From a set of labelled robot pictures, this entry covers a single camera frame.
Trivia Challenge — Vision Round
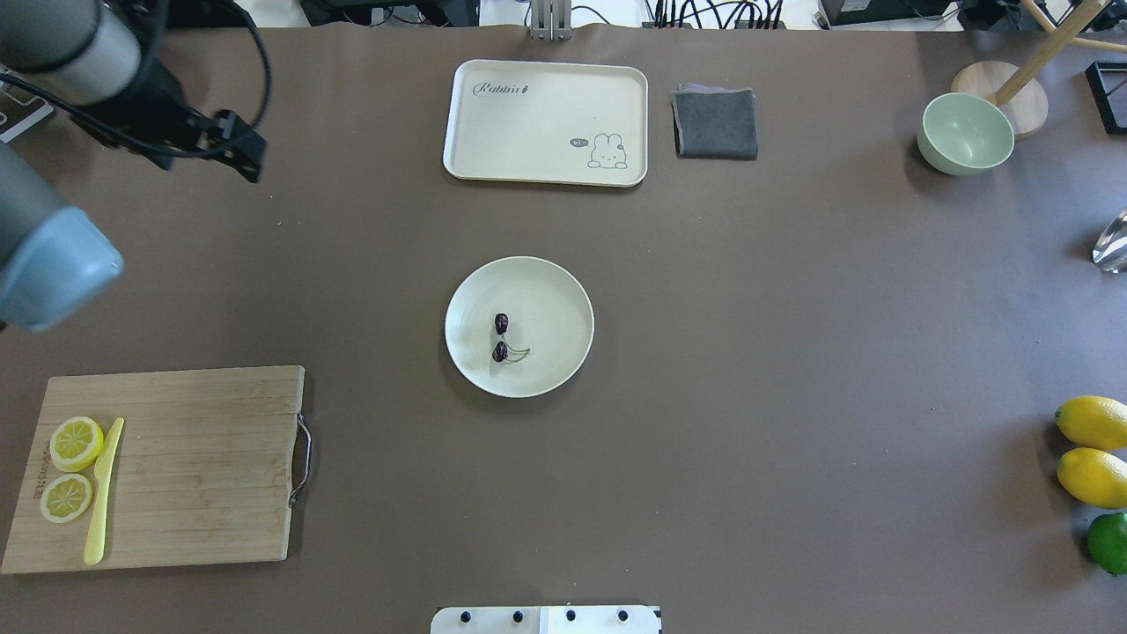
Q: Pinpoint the wooden glass drying stand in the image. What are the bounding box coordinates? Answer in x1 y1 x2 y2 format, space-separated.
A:
950 1 1124 141

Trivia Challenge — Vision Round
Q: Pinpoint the steel ice scoop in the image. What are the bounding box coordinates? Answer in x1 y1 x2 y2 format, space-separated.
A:
1091 209 1127 274

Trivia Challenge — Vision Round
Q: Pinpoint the yellow lemon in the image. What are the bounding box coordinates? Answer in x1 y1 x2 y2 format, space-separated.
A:
1054 394 1126 450
1056 448 1126 509

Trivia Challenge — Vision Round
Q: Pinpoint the cream rabbit tray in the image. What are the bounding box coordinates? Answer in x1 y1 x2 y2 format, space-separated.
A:
443 59 649 188

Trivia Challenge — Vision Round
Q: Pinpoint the grey folded cloth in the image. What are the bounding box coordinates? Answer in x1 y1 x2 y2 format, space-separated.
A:
671 83 760 161

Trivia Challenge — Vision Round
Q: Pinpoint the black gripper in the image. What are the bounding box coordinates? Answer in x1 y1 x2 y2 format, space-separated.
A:
79 57 267 184

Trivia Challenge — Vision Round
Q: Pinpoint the green lime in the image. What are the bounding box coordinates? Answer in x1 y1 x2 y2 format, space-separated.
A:
1086 512 1126 575

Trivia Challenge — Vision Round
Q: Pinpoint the light green bowl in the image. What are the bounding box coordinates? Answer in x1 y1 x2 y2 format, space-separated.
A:
915 92 1017 176

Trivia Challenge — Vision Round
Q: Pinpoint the round white plate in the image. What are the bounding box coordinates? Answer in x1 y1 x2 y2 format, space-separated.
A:
444 256 595 398

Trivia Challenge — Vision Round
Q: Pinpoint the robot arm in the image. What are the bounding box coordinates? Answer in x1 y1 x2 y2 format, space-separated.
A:
1 1 273 333

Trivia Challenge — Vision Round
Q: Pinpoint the yellow plastic knife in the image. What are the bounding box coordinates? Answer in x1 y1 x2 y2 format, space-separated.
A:
82 417 126 566

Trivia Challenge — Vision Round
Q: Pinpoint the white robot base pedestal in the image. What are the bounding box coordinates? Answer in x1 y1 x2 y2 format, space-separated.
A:
431 602 663 633

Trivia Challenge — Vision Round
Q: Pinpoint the bamboo cutting board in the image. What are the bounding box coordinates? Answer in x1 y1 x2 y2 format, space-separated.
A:
3 365 307 575

